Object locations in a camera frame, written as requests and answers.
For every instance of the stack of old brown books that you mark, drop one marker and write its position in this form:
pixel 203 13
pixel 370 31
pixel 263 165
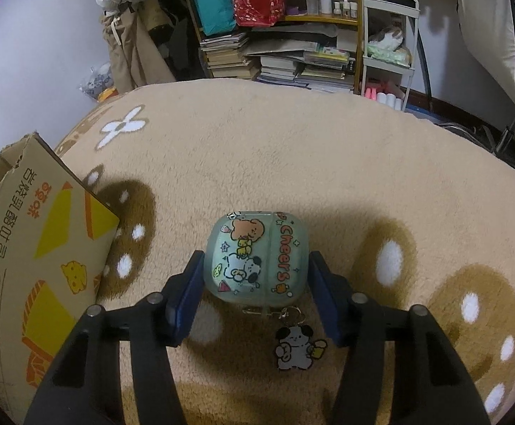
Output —
pixel 226 59

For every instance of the cream padded chair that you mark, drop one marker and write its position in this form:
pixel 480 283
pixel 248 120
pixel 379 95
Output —
pixel 483 17

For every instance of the pile of books and papers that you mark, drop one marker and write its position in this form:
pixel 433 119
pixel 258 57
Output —
pixel 284 68

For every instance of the pink plastic items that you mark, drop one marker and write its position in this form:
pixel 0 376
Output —
pixel 372 93

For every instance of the white rolls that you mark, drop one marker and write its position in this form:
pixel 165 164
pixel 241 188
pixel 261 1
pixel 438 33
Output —
pixel 392 100

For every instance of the white brown plush toy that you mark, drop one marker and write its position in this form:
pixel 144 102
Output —
pixel 388 35

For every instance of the green pole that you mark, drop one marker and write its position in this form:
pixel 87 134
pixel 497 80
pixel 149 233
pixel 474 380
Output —
pixel 425 62

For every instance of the white trolley cart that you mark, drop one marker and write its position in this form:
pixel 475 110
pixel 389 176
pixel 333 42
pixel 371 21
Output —
pixel 415 26

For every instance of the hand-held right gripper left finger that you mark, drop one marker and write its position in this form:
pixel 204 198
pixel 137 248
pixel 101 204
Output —
pixel 186 294

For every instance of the green cartoon earbuds case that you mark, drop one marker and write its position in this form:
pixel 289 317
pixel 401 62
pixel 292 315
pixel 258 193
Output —
pixel 248 256

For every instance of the printed cardboard box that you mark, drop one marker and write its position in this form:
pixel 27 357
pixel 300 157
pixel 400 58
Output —
pixel 40 252

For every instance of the beige coat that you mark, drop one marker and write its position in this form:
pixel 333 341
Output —
pixel 129 53

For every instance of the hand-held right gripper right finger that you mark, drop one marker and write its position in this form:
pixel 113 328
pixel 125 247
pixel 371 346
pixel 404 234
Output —
pixel 324 301

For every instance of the dark brown cloth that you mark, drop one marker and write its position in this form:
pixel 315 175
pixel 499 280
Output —
pixel 160 13

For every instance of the small white bottle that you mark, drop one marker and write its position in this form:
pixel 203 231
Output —
pixel 355 11
pixel 346 9
pixel 337 10

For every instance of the green tissue pack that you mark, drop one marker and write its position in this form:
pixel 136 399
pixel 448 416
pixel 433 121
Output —
pixel 388 55

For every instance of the teal bag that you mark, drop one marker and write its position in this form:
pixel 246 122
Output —
pixel 213 4

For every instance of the bag of plush toys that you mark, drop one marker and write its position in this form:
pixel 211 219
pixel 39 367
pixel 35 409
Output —
pixel 98 82

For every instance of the wooden bookshelf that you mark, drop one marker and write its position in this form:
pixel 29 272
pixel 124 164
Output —
pixel 358 9

